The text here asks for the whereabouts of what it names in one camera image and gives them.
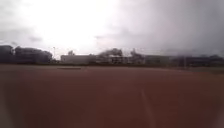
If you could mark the dark rounded trees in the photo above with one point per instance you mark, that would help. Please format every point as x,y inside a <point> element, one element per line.
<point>30,56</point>

